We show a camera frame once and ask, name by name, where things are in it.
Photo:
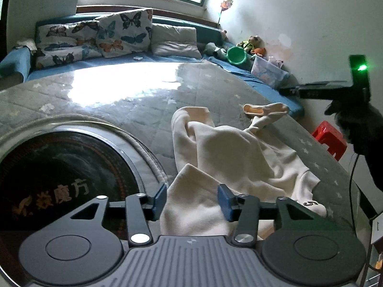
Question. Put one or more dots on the beige cushion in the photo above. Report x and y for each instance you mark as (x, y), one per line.
(173, 40)

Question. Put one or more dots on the long butterfly print cushion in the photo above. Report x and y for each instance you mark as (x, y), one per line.
(65, 41)

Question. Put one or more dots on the green plastic bucket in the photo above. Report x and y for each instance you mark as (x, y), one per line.
(236, 56)

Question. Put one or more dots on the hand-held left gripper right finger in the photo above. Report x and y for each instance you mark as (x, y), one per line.
(225, 203)

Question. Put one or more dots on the cream sweatshirt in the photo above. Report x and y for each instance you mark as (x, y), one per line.
(239, 155)

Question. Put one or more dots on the plush toy with green vest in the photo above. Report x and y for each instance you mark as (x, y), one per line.
(252, 43)

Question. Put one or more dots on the grey white plush toy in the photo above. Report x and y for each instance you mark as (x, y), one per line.
(215, 50)

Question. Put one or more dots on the pink small toy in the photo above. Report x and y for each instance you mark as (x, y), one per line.
(224, 34)

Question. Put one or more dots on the grey quilted star table cover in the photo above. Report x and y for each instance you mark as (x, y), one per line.
(119, 101)

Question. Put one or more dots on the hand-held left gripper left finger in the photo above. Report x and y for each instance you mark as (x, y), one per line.
(160, 201)

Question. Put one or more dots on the orange plush toy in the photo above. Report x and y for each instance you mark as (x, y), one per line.
(260, 52)

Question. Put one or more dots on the blue armrest towel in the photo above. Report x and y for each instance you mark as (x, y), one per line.
(15, 64)

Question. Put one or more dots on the teal sofa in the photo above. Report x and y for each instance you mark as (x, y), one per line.
(179, 24)

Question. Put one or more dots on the small pale patterned cloth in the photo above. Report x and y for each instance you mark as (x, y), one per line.
(25, 44)

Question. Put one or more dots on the black round induction cooktop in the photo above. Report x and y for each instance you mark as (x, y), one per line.
(59, 179)

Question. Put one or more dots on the square butterfly print cushion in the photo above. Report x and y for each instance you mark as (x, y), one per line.
(125, 33)

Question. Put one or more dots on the clear plastic storage box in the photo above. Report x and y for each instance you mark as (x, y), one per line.
(269, 71)

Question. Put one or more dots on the person's right forearm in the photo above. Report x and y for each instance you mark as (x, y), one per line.
(368, 137)

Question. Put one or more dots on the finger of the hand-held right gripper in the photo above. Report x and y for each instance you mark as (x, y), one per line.
(323, 89)

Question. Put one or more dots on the colourful pinwheel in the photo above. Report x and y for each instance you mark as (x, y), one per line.
(226, 4)

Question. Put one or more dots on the red plastic stool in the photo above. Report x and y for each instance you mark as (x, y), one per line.
(329, 139)

